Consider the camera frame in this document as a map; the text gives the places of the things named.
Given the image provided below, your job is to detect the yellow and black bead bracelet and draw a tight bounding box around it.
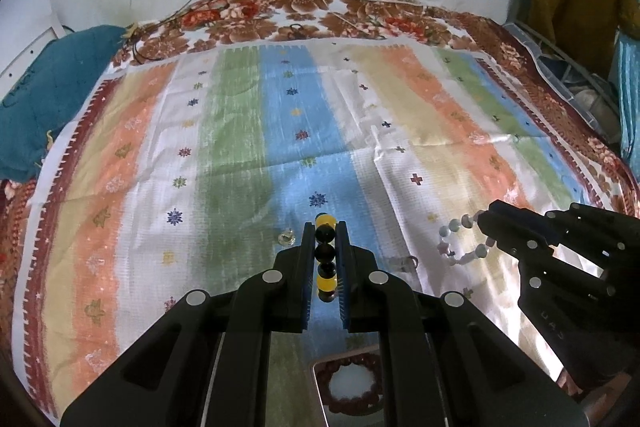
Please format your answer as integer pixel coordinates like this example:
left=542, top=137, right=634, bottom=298
left=312, top=212, right=340, bottom=304

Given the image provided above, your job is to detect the rectangular metal tin box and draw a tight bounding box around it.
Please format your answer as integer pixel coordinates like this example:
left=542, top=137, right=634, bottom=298
left=310, top=346, right=388, bottom=427

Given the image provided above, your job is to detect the red-brown bead bracelet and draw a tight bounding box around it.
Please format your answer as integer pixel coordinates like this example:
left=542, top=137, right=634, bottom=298
left=317, top=354, right=386, bottom=415

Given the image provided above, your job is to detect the pale blue bead bracelet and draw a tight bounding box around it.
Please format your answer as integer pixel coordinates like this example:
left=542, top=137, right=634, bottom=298
left=437, top=213, right=496, bottom=267

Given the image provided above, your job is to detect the striped pastel cloth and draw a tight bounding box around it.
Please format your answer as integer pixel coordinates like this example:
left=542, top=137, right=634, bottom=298
left=12, top=38, right=596, bottom=423

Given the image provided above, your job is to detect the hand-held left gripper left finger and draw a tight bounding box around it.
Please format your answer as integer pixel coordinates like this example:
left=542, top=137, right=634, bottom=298
left=59, top=221, right=321, bottom=427

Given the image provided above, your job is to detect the white bed headboard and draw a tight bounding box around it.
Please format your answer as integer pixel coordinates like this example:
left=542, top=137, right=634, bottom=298
left=0, top=24, right=76, bottom=78

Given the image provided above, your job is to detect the small clear plastic clip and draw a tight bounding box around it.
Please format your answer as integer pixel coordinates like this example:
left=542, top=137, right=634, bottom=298
left=387, top=255, right=420, bottom=272

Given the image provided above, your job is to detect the teal pillow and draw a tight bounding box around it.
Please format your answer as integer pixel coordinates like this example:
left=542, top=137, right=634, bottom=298
left=0, top=24, right=128, bottom=182

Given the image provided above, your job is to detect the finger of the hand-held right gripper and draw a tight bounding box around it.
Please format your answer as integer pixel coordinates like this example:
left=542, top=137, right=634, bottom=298
left=481, top=200, right=640, bottom=259
left=478, top=217, right=617, bottom=304

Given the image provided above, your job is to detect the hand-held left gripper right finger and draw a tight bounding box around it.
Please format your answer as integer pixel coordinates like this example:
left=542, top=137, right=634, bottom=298
left=336, top=221, right=588, bottom=427

